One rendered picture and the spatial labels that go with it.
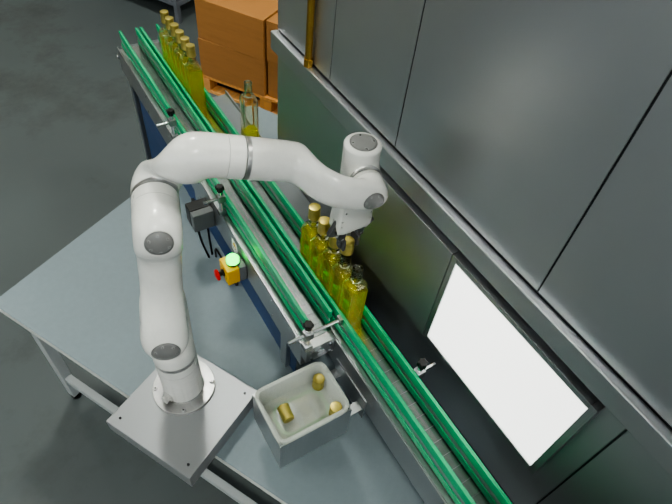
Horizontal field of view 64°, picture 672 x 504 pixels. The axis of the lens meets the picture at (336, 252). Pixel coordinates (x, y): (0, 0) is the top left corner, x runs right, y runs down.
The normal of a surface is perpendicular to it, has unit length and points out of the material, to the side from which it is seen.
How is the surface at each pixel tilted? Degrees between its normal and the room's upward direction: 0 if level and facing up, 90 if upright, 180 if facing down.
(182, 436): 2
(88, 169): 0
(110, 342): 0
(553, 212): 90
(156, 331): 58
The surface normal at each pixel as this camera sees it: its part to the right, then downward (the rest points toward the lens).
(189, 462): 0.06, -0.68
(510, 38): -0.86, 0.34
